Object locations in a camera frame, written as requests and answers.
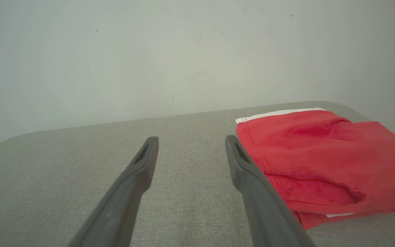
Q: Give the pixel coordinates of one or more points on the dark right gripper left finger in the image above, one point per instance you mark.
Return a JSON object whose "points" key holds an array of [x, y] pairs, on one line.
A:
{"points": [[122, 206]]}

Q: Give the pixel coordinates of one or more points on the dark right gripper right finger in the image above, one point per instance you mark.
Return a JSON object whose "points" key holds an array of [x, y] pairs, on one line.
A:
{"points": [[266, 212]]}

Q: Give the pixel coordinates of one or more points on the red basketball jersey white sleeves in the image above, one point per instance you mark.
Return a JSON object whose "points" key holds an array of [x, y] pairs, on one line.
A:
{"points": [[312, 220]]}

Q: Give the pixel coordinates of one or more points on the red shorts white band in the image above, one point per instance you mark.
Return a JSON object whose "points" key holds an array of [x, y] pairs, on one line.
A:
{"points": [[321, 154]]}

